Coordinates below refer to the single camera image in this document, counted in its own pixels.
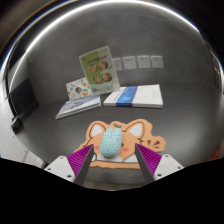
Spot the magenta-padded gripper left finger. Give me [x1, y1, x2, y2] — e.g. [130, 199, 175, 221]
[43, 144, 95, 187]

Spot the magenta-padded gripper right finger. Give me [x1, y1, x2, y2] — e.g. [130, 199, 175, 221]
[134, 143, 185, 185]

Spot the mint green perforated computer mouse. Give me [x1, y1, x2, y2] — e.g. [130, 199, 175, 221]
[99, 127, 124, 159]

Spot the orange corgi-shaped mouse pad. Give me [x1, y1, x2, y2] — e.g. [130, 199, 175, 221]
[77, 118, 167, 170]

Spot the grey thin booklet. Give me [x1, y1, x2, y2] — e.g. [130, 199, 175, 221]
[54, 94, 102, 120]

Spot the white book with blue stripe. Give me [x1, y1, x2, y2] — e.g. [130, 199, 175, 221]
[102, 84, 164, 109]

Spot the small white colourful printed card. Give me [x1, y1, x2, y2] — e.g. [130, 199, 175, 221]
[65, 76, 93, 102]

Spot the white wall socket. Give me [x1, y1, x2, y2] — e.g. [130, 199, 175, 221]
[112, 57, 124, 72]
[121, 55, 138, 70]
[150, 55, 165, 69]
[136, 54, 152, 70]

